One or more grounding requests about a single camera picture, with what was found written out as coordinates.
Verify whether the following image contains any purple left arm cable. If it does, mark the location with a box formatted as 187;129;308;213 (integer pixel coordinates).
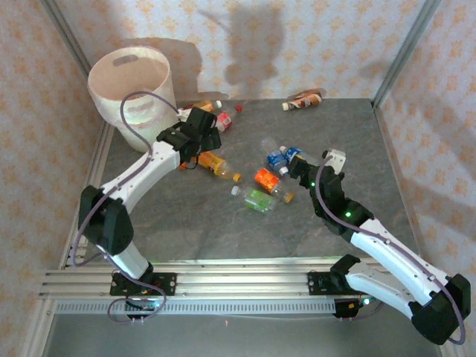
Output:
70;91;183;325

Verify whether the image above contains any gold label white cap bottle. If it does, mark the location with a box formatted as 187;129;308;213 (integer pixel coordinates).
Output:
184;99;223;115

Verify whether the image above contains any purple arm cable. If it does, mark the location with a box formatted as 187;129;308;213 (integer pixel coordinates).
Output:
70;91;183;325
315;155;468;344

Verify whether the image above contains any cream plastic bin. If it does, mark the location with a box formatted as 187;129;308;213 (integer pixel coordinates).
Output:
86;46;176;153

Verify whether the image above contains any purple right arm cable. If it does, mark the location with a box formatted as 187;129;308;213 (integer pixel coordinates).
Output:
315;155;468;344

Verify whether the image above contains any blue label plastic bottle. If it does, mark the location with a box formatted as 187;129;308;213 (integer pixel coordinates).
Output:
260;137;290;176
279;145;319;167

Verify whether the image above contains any red label plastic bottle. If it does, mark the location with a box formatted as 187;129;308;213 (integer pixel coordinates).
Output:
213;104;244;133

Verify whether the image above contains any aluminium side rail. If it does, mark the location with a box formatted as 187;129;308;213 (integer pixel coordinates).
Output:
58;122;112;269
371;106;425;261

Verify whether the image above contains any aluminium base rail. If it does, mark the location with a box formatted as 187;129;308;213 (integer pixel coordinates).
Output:
39;258;395;300

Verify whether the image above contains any aluminium frame post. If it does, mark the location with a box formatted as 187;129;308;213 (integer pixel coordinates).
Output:
39;0;92;77
371;0;442;109

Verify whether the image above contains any green label plastic bottle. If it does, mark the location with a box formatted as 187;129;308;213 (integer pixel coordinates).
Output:
230;184;278;215

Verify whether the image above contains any orange label plastic bottle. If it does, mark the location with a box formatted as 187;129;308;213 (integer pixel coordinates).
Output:
253;167;296;205

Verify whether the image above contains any grey slotted cable duct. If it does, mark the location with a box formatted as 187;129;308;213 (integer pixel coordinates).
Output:
54;300;338;315

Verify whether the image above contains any amber label plastic bottle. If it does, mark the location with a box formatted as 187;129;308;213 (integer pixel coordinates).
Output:
179;150;242;183

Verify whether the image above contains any brown coffee plastic bottle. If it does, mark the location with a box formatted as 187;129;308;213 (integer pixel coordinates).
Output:
281;88;324;112

